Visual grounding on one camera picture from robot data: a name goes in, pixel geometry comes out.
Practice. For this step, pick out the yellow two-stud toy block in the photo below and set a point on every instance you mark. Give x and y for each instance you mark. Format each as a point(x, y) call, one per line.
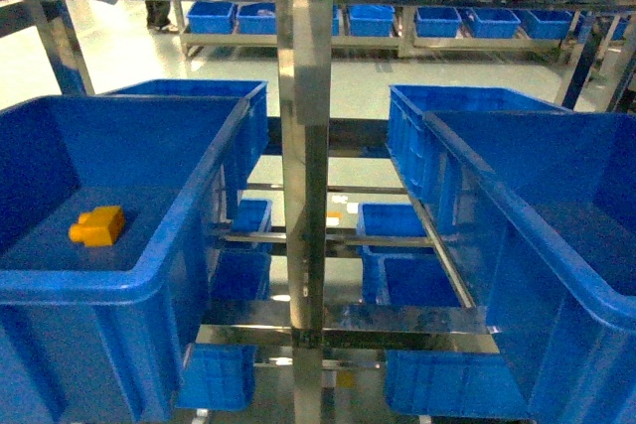
point(99, 227)

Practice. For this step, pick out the blue bin rear right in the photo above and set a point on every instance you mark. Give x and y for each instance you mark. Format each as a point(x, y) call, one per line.
point(408, 138)

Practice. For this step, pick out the lower blue bin left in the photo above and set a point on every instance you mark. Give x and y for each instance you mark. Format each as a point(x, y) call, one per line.
point(221, 377)

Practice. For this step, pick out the lower blue bin right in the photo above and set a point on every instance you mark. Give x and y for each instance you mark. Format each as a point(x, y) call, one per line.
point(436, 383)

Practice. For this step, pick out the large blue bin right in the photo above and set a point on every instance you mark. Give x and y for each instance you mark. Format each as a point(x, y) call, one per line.
point(537, 211)

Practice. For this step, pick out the large blue bin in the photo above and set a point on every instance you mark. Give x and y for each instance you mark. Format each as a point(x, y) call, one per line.
point(537, 211)
point(99, 334)

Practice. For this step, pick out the person legs in background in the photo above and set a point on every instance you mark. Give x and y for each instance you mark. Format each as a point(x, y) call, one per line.
point(157, 15)

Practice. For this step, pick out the large blue bin left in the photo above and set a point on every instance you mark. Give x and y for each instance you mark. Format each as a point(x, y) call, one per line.
point(99, 334)

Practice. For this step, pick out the stainless steel rack post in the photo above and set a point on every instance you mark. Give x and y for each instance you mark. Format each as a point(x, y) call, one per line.
point(304, 52)

